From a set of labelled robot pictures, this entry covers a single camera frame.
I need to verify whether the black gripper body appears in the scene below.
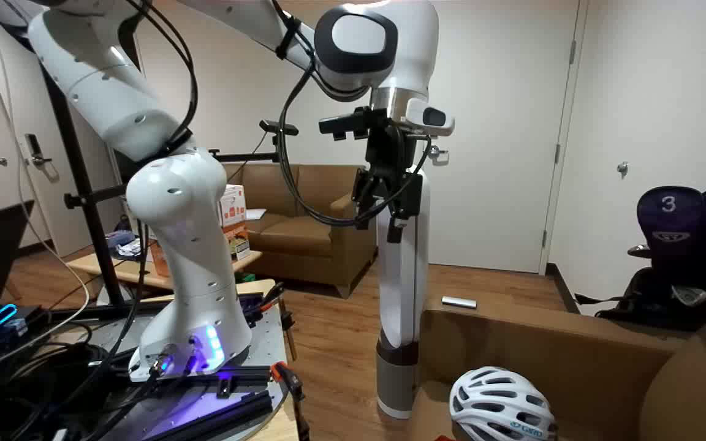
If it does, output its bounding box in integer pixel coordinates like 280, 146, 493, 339
352, 110, 421, 243

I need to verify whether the small silver object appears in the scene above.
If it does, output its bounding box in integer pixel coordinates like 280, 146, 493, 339
440, 296, 477, 310

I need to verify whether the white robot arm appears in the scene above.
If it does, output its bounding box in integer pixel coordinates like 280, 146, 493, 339
0, 0, 449, 383

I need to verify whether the brown far sofa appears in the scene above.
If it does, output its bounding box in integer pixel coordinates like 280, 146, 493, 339
225, 163, 375, 296

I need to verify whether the white tower fan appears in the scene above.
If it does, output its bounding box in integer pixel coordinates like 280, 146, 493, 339
375, 187, 429, 421

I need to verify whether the red white box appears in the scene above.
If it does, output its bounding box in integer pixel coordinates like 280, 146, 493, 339
218, 184, 250, 258

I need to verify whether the orange black clamp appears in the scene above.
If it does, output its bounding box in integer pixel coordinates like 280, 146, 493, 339
270, 363, 312, 441

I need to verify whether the white bicycle helmet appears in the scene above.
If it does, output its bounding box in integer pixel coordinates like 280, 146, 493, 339
449, 366, 557, 441

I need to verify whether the wooden coffee table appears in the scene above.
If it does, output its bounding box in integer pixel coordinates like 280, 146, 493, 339
68, 249, 275, 293

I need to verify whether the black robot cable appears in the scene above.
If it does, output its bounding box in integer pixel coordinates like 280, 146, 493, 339
272, 57, 434, 231

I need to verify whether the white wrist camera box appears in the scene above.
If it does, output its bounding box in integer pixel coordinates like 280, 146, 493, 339
405, 106, 457, 167

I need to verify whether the silver wall hook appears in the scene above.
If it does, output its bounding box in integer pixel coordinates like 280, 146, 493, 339
614, 162, 629, 179

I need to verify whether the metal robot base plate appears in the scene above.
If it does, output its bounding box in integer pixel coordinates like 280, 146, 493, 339
101, 306, 298, 441

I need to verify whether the black camera stand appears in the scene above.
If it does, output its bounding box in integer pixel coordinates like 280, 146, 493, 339
0, 0, 151, 315

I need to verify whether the silver door handle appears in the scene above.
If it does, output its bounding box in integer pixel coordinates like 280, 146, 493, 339
24, 132, 58, 181

